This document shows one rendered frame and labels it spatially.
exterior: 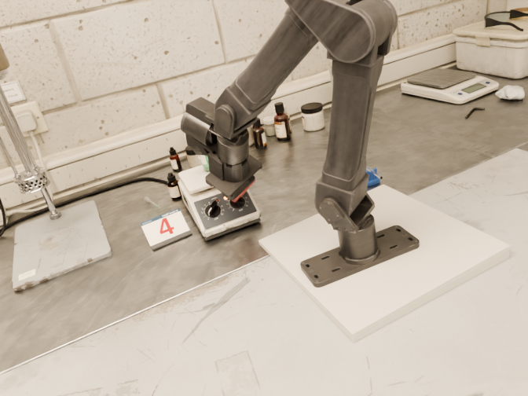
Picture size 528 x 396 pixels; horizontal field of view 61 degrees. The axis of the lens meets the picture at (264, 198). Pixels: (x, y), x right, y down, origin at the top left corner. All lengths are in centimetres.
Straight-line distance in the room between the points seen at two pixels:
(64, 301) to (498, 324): 73
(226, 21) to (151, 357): 101
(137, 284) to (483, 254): 61
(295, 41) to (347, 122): 13
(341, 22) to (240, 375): 48
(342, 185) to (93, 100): 87
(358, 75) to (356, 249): 29
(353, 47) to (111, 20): 88
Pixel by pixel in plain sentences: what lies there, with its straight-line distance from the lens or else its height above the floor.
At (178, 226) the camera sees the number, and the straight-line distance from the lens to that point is 99.
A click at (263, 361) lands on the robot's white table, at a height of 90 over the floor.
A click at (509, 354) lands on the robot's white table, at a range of 68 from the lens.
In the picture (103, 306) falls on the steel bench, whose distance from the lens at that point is 87.
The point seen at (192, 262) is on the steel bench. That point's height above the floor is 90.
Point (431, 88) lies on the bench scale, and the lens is 157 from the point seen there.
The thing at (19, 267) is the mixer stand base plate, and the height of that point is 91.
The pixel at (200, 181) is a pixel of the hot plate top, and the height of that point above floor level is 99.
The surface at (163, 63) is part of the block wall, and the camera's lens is 138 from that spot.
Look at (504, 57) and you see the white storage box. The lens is 173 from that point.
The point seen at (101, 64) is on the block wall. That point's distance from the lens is 135.
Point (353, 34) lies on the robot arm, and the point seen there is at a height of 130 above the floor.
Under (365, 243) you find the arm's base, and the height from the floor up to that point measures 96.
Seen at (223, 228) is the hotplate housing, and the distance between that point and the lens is 93.
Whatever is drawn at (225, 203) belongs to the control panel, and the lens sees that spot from 95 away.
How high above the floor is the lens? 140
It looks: 28 degrees down
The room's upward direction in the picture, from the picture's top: 11 degrees counter-clockwise
